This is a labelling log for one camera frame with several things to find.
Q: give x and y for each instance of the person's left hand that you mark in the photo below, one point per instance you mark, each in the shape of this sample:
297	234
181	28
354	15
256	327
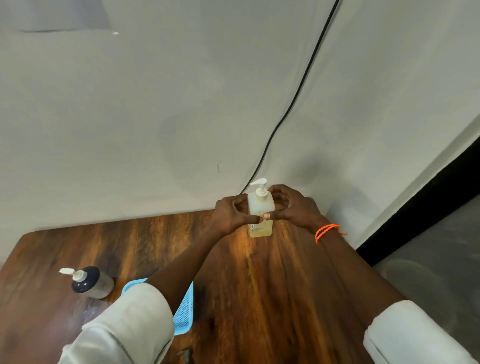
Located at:
228	215

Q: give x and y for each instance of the person's right hand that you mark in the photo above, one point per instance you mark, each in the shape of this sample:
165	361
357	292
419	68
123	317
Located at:
300	210

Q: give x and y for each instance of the large yellow soap bottle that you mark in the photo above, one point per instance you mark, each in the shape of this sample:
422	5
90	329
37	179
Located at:
260	204

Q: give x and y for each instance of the white pump head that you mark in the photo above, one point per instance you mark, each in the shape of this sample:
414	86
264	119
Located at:
260	187

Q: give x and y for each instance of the small navy white pump bottle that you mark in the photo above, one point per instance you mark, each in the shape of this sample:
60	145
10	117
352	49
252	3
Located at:
93	285

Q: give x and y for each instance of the person's left forearm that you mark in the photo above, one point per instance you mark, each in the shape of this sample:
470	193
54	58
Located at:
183	266

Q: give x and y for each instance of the person's right forearm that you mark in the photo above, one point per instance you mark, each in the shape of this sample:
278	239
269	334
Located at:
356	277

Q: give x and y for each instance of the person's left white sleeve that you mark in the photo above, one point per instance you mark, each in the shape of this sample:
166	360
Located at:
123	330

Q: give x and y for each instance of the person's white sleeve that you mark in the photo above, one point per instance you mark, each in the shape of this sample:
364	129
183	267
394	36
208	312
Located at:
123	330
408	337

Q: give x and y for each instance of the person's right white sleeve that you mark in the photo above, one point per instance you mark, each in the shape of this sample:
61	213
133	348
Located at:
408	337

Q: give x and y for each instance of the blue plastic mesh basket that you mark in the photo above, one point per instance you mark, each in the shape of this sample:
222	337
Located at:
183	315

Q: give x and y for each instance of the printed paper sheet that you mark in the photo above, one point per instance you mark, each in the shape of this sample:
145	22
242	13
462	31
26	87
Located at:
52	15

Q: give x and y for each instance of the black door frame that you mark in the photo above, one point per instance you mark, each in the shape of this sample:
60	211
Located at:
423	206

